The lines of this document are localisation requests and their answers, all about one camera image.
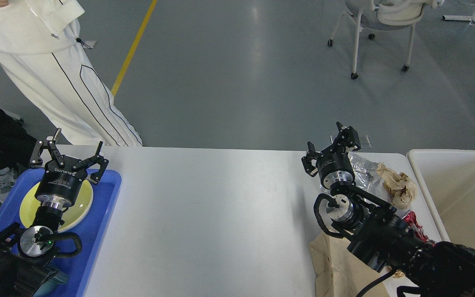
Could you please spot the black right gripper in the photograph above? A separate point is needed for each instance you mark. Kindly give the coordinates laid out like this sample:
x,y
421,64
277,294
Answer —
x,y
333,167

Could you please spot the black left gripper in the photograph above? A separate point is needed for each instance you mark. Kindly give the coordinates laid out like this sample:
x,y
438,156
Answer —
x,y
60,183

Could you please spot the yellow plastic plate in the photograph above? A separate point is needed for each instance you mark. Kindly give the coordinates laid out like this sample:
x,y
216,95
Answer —
x,y
30,204

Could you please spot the teal green mug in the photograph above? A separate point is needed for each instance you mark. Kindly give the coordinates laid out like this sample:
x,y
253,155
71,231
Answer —
x,y
60,278

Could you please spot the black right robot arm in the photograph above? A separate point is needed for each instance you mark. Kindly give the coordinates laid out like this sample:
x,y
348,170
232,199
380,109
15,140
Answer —
x,y
377,236

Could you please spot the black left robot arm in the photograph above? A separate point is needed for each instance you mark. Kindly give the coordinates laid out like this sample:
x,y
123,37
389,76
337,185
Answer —
x,y
25,253

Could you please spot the crumpled aluminium foil tray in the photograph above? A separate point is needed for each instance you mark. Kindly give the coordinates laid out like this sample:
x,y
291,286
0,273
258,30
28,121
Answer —
x,y
366,176

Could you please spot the white pink plate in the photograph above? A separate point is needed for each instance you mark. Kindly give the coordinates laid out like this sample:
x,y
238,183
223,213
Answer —
x,y
75,214

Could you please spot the blue plastic tray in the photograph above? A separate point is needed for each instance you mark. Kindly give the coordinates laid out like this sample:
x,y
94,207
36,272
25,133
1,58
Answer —
x,y
91,230

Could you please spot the crumpled brown paper ball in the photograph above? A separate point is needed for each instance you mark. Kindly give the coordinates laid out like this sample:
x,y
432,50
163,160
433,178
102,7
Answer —
x,y
400,186

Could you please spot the crushed red soda can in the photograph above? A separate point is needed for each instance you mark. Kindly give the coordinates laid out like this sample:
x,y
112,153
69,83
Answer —
x,y
415,228

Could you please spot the flat brown paper bag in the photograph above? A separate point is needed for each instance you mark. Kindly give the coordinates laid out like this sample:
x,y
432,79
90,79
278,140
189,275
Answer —
x,y
338,273

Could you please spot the person in white tracksuit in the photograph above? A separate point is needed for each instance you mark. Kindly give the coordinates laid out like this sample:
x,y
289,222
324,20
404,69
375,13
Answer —
x,y
42,53

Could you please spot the white plastic bin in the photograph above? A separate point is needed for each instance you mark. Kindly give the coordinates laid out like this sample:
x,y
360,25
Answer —
x,y
447,181

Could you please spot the white grey office chair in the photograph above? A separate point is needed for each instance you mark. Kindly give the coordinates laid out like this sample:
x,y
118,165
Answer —
x,y
383,15

